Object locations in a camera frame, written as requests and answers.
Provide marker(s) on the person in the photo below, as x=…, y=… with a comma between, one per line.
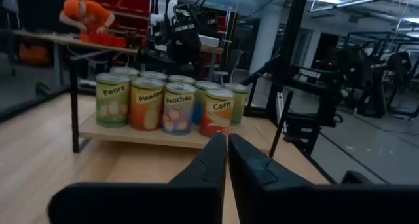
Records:
x=91, y=16

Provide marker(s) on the red bins row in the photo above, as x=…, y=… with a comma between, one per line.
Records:
x=103, y=40

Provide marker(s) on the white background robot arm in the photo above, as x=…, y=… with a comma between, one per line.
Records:
x=165, y=1

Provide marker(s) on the background workbench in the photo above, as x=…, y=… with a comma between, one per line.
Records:
x=49, y=38

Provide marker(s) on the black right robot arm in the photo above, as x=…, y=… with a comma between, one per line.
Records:
x=327, y=96

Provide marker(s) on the white box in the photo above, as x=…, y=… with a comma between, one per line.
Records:
x=209, y=40

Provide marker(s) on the wooden shelf with black frame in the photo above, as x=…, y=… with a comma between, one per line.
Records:
x=131, y=135

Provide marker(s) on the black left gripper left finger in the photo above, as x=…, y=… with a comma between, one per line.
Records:
x=147, y=204

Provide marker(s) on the grey office chair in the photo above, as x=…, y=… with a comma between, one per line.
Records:
x=230, y=63

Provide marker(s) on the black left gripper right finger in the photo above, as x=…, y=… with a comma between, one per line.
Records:
x=294, y=204

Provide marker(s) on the Tomatoes tin can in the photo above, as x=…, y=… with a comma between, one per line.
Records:
x=154, y=75

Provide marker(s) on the red storage shelving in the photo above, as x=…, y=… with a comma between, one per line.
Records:
x=127, y=8

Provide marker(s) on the orange crate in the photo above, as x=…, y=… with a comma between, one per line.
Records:
x=34, y=53

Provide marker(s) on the Cherries tin can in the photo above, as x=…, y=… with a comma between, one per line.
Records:
x=199, y=106

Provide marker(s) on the Peaches tin can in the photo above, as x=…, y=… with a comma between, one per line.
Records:
x=178, y=112

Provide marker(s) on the black background robot station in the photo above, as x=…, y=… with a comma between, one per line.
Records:
x=396, y=63

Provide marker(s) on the green-labelled tin can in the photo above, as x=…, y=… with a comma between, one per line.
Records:
x=240, y=103

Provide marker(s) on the black aluminium table frame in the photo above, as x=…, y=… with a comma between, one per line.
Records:
x=296, y=21

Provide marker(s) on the Pears tin can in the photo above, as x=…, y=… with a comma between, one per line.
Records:
x=112, y=103

